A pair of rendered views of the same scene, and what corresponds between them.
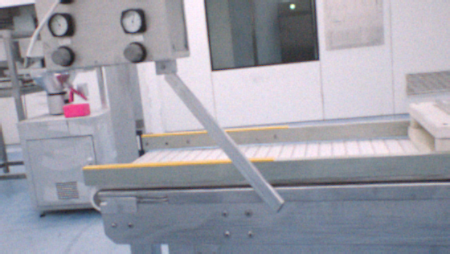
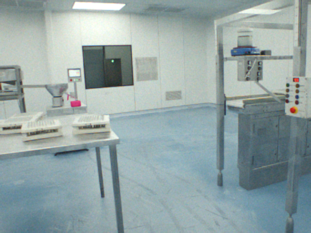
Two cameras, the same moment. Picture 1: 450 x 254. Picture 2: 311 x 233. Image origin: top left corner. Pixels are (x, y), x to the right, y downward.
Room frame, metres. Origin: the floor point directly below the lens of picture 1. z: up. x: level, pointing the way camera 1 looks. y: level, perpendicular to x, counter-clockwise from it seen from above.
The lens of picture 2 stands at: (-0.65, 2.18, 1.29)
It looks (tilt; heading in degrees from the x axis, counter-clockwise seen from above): 10 degrees down; 325
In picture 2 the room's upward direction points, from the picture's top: 3 degrees counter-clockwise
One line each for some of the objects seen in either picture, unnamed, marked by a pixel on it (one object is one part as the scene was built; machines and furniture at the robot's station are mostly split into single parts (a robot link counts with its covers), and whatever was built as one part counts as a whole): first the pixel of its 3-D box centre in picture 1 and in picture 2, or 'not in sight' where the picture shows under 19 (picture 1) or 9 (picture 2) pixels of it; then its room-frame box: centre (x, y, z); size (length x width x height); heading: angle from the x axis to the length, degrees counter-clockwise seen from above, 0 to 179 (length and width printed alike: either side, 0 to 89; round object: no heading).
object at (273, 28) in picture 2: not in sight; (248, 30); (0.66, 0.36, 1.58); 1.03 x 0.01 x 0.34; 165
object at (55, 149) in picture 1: (79, 160); (68, 127); (3.68, 1.11, 0.38); 0.63 x 0.57 x 0.76; 80
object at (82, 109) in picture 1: (77, 110); (75, 104); (3.46, 1.00, 0.80); 0.16 x 0.12 x 0.09; 80
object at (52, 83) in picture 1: (65, 90); (61, 95); (3.74, 1.15, 0.95); 0.49 x 0.36 x 0.37; 80
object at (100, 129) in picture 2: not in sight; (92, 127); (1.05, 1.59, 0.91); 0.24 x 0.24 x 0.02; 66
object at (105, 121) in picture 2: not in sight; (91, 120); (1.05, 1.59, 0.96); 0.25 x 0.24 x 0.02; 156
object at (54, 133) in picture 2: not in sight; (42, 132); (1.14, 1.91, 0.91); 0.24 x 0.24 x 0.02; 82
